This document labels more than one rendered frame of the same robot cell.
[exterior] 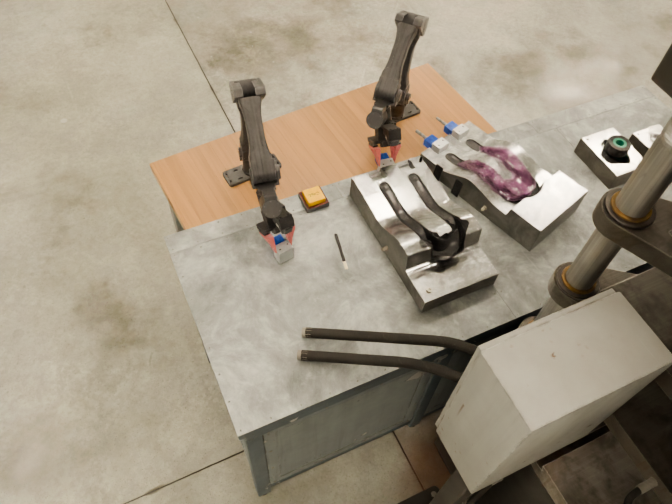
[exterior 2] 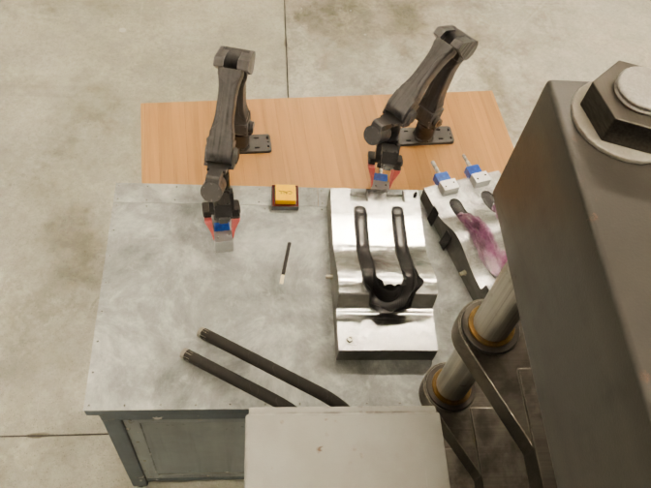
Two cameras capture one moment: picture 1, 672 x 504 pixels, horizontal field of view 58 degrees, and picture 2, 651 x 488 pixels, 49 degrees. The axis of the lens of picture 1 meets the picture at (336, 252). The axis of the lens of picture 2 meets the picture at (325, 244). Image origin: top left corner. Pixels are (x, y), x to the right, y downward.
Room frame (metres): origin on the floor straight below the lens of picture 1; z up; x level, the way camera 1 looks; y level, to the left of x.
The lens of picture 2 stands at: (0.13, -0.43, 2.51)
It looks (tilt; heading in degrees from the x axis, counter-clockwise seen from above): 56 degrees down; 18
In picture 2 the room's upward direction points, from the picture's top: 10 degrees clockwise
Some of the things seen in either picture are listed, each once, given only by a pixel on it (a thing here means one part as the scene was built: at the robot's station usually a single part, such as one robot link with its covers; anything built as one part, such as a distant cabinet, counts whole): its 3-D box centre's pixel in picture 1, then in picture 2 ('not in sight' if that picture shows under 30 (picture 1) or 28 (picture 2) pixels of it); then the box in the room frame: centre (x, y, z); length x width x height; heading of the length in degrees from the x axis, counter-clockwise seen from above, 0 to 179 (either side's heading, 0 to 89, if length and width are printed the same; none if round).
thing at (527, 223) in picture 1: (499, 176); (499, 244); (1.43, -0.54, 0.86); 0.50 x 0.26 x 0.11; 46
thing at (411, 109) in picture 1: (396, 107); (425, 129); (1.75, -0.18, 0.84); 0.20 x 0.07 x 0.08; 125
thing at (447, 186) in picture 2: (429, 140); (441, 177); (1.57, -0.30, 0.86); 0.13 x 0.05 x 0.05; 46
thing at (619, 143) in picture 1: (617, 146); not in sight; (1.60, -0.96, 0.89); 0.08 x 0.08 x 0.04
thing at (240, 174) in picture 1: (251, 162); (238, 137); (1.41, 0.31, 0.84); 0.20 x 0.07 x 0.08; 125
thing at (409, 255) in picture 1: (421, 224); (380, 265); (1.18, -0.26, 0.87); 0.50 x 0.26 x 0.14; 29
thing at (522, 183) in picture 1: (500, 168); (501, 235); (1.43, -0.53, 0.90); 0.26 x 0.18 x 0.08; 46
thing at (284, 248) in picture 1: (276, 241); (222, 228); (1.10, 0.19, 0.83); 0.13 x 0.05 x 0.05; 37
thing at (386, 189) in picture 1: (424, 210); (387, 252); (1.20, -0.27, 0.92); 0.35 x 0.16 x 0.09; 29
